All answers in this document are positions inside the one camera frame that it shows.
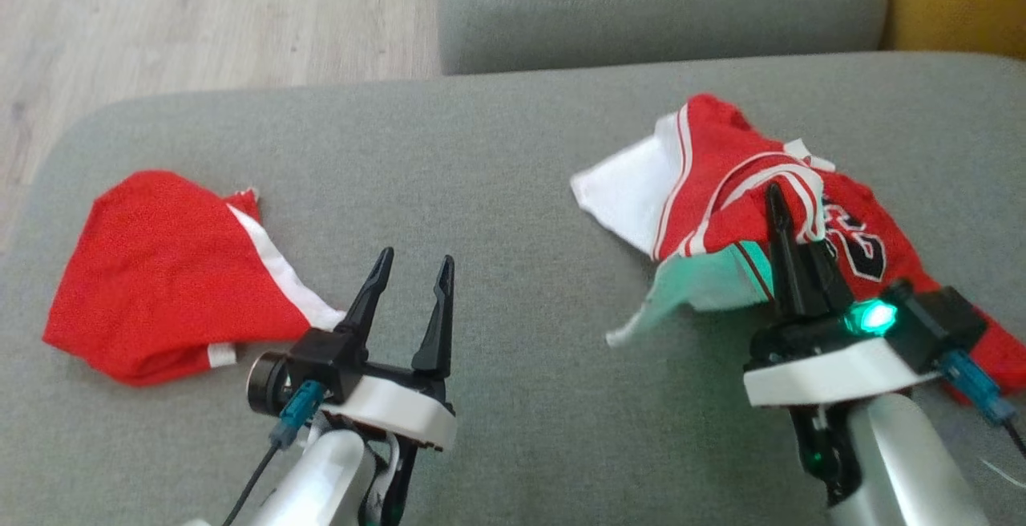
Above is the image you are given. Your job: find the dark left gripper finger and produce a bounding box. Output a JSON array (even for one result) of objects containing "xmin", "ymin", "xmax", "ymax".
[
  {"xmin": 333, "ymin": 247, "xmax": 395, "ymax": 352},
  {"xmin": 410, "ymin": 255, "xmax": 456, "ymax": 382}
]

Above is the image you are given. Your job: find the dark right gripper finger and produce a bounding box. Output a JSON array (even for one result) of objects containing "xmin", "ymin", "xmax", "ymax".
[
  {"xmin": 763, "ymin": 181, "xmax": 817, "ymax": 320},
  {"xmin": 805, "ymin": 239, "xmax": 857, "ymax": 312}
]

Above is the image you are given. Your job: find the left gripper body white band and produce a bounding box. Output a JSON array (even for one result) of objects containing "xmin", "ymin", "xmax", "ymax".
[{"xmin": 319, "ymin": 359, "xmax": 459, "ymax": 455}]

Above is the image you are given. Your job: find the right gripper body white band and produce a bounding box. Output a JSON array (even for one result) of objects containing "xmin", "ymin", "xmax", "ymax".
[{"xmin": 742, "ymin": 298, "xmax": 940, "ymax": 410}]

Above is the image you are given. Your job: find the red and white basketball jersey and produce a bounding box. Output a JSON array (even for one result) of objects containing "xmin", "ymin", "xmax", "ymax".
[{"xmin": 571, "ymin": 93, "xmax": 1026, "ymax": 407}]

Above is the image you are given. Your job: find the red T-shirt with white stripe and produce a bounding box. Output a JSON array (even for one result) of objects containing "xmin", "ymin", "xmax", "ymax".
[{"xmin": 42, "ymin": 170, "xmax": 347, "ymax": 387}]

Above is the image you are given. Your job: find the large grey sofa cushion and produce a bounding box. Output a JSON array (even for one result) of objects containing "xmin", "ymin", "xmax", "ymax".
[{"xmin": 0, "ymin": 51, "xmax": 1026, "ymax": 526}]

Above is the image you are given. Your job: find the small grey sofa cushion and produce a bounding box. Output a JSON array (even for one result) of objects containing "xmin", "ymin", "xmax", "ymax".
[{"xmin": 438, "ymin": 0, "xmax": 889, "ymax": 76}]

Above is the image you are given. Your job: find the left black cable teal plug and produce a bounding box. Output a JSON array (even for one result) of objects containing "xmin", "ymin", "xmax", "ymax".
[{"xmin": 220, "ymin": 380, "xmax": 326, "ymax": 526}]

